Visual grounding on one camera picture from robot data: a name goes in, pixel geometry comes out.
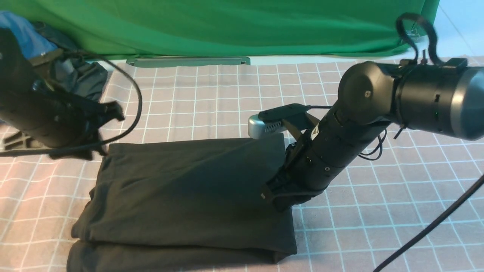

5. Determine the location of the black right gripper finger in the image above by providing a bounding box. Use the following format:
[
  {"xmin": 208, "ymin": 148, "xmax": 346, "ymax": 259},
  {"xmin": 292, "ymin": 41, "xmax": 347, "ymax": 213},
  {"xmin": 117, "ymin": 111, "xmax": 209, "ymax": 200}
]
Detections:
[{"xmin": 260, "ymin": 176, "xmax": 322, "ymax": 212}]

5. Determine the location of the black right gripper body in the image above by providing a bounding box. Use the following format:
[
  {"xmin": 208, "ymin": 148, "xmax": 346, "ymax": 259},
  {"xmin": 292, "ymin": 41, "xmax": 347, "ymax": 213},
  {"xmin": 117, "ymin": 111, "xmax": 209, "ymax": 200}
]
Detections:
[{"xmin": 278, "ymin": 110, "xmax": 390, "ymax": 193}]

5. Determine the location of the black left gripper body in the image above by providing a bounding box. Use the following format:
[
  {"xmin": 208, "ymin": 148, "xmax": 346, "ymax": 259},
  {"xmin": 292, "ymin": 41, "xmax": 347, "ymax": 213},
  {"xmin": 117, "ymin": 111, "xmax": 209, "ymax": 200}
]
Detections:
[{"xmin": 1, "ymin": 82, "xmax": 108, "ymax": 150}]

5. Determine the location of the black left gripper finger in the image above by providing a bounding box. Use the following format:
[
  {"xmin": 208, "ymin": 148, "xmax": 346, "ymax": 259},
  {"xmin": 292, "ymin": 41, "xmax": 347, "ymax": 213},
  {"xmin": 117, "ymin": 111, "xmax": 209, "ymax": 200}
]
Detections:
[{"xmin": 98, "ymin": 101, "xmax": 126, "ymax": 122}]

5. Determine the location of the dark gray long-sleeve shirt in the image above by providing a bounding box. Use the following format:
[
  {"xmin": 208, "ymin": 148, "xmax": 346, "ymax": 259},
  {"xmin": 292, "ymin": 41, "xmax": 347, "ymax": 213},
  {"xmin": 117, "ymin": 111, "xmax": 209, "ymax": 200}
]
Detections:
[{"xmin": 66, "ymin": 134, "xmax": 297, "ymax": 272}]

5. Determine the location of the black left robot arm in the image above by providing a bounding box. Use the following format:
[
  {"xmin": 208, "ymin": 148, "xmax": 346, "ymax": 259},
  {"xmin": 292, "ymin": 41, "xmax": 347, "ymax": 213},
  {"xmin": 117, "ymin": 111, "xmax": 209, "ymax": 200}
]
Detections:
[{"xmin": 0, "ymin": 29, "xmax": 125, "ymax": 156}]

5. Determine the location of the crumpled dark gray garment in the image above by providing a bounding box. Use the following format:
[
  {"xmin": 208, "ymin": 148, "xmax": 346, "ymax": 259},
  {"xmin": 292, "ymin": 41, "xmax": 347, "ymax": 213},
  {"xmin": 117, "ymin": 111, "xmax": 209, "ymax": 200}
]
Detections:
[{"xmin": 31, "ymin": 21, "xmax": 108, "ymax": 102}]

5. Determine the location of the blue crumpled garment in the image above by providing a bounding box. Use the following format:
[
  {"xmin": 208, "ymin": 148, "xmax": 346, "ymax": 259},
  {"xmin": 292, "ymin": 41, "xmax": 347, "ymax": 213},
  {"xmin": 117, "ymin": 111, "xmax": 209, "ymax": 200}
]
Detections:
[{"xmin": 0, "ymin": 10, "xmax": 58, "ymax": 59}]

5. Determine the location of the green backdrop cloth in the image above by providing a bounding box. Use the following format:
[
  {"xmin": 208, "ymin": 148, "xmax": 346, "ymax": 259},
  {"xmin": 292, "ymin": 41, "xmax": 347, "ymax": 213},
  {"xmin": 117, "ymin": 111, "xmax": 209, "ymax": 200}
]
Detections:
[{"xmin": 1, "ymin": 0, "xmax": 439, "ymax": 57}]

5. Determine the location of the gray metal bar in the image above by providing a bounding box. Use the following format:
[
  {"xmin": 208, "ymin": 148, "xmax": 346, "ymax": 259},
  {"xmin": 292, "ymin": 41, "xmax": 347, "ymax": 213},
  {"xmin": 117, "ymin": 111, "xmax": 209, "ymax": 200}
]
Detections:
[{"xmin": 126, "ymin": 57, "xmax": 251, "ymax": 68}]

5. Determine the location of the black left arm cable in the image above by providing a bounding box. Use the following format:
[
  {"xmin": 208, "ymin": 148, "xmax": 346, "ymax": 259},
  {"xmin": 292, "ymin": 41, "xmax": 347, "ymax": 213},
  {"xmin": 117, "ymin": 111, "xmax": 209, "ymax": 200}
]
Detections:
[{"xmin": 0, "ymin": 49, "xmax": 143, "ymax": 157}]

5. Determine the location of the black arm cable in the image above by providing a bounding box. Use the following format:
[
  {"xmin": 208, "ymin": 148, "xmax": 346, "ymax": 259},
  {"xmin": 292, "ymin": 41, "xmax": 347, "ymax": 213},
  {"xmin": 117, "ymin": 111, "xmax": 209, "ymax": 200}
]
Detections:
[
  {"xmin": 372, "ymin": 13, "xmax": 484, "ymax": 272},
  {"xmin": 0, "ymin": 49, "xmax": 143, "ymax": 157}
]

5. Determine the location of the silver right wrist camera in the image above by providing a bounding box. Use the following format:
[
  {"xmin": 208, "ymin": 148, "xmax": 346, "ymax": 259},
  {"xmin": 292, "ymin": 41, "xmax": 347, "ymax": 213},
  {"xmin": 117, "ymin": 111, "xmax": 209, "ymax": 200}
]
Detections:
[{"xmin": 247, "ymin": 103, "xmax": 320, "ymax": 140}]

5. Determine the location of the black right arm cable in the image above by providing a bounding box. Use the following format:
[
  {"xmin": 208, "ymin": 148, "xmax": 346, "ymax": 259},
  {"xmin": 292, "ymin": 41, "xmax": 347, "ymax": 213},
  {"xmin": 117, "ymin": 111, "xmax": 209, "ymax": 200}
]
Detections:
[{"xmin": 372, "ymin": 13, "xmax": 484, "ymax": 272}]

